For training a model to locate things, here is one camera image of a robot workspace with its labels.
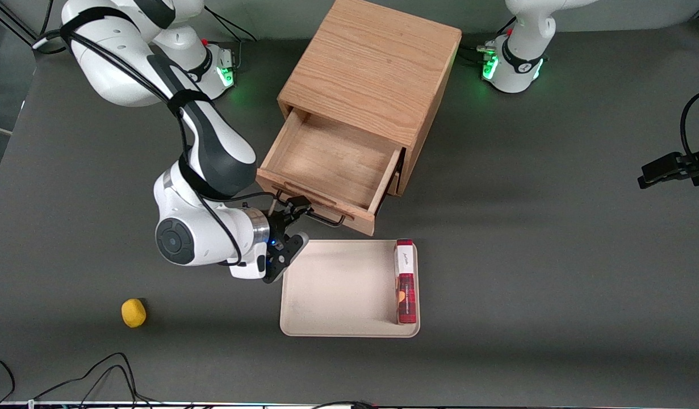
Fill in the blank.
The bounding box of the beige plastic tray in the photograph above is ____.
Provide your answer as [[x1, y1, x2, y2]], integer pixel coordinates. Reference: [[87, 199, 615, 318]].
[[279, 239, 421, 338]]

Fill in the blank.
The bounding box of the yellow soft toy lump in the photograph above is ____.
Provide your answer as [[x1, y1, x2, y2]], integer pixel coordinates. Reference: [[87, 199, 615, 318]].
[[121, 298, 147, 329]]

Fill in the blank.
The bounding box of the wooden drawer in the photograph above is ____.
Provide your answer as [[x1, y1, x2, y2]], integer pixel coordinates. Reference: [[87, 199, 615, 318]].
[[256, 108, 407, 236]]

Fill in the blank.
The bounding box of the black looped cable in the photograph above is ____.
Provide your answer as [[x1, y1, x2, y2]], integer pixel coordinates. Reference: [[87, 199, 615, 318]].
[[680, 89, 699, 165]]

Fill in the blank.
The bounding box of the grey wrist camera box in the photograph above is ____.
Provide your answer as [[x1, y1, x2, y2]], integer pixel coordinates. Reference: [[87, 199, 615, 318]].
[[263, 232, 310, 283]]

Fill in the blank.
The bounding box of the black base cable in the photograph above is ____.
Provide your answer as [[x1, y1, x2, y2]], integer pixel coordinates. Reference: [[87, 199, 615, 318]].
[[460, 17, 517, 63], [204, 6, 259, 43]]

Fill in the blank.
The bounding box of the black clamp mount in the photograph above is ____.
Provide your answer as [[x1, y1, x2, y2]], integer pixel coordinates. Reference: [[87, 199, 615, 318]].
[[637, 135, 699, 190]]

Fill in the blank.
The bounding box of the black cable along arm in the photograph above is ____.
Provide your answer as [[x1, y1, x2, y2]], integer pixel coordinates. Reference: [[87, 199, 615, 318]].
[[34, 23, 282, 268]]

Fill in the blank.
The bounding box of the wooden drawer cabinet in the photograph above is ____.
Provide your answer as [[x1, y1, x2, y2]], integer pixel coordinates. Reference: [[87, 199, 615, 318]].
[[277, 0, 462, 197]]

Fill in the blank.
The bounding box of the black metal drawer handle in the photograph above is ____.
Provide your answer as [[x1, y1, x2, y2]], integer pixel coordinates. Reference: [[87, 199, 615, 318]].
[[273, 192, 347, 228]]

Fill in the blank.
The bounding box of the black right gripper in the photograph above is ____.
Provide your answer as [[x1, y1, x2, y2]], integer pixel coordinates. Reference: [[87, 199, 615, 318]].
[[266, 195, 312, 253]]

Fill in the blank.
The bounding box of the black floor cable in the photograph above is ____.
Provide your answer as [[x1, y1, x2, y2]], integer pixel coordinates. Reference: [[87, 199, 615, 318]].
[[0, 359, 16, 407], [31, 352, 162, 407]]

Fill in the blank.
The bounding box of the red and white carton box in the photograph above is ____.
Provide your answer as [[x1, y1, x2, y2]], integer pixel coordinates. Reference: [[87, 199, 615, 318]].
[[395, 239, 418, 325]]

